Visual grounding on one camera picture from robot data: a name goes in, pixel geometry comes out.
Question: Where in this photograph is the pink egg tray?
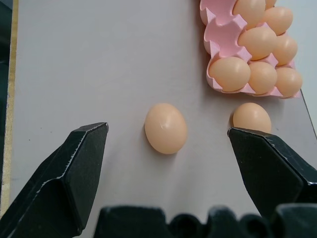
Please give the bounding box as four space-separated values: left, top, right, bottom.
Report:
199 0 302 99

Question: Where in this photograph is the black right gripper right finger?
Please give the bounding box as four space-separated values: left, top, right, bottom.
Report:
227 126 317 221

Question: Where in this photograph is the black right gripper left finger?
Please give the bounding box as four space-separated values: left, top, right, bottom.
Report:
0 121 109 238

